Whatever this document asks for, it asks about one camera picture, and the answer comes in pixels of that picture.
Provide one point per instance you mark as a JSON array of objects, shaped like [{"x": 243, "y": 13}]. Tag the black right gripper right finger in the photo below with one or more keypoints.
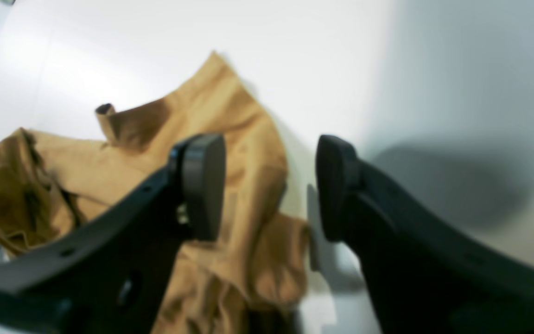
[{"x": 423, "y": 276}]

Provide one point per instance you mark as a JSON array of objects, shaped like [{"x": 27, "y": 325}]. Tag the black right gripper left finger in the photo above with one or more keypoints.
[{"x": 110, "y": 277}]

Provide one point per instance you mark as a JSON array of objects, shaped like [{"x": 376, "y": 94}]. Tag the tan brown t-shirt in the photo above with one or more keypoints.
[{"x": 244, "y": 283}]

